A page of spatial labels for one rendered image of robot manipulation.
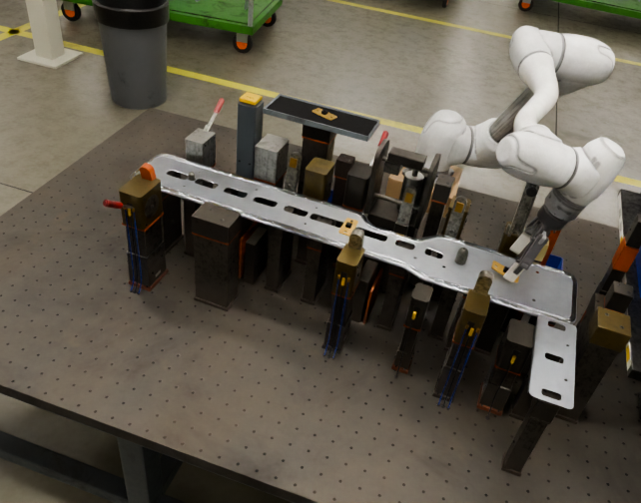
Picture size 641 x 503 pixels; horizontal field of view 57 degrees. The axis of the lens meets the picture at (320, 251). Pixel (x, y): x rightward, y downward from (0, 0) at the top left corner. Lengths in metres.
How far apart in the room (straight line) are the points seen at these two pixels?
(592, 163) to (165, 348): 1.23
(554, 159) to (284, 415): 0.93
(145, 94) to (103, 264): 2.64
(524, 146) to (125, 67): 3.48
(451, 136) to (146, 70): 2.68
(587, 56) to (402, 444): 1.24
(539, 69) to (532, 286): 0.61
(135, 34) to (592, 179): 3.45
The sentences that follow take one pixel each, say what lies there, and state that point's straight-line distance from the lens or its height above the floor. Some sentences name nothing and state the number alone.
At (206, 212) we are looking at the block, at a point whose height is 1.03.
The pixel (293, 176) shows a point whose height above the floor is 1.04.
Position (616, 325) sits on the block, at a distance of 1.66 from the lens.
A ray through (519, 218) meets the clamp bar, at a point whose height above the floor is 1.10.
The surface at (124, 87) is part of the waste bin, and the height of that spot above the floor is 0.17.
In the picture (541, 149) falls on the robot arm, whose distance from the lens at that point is 1.44.
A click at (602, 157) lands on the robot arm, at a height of 1.43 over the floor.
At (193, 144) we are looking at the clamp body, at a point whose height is 1.05.
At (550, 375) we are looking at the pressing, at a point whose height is 1.00.
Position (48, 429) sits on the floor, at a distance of 2.58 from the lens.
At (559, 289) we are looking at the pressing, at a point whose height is 1.00.
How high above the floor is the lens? 2.04
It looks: 38 degrees down
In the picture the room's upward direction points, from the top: 8 degrees clockwise
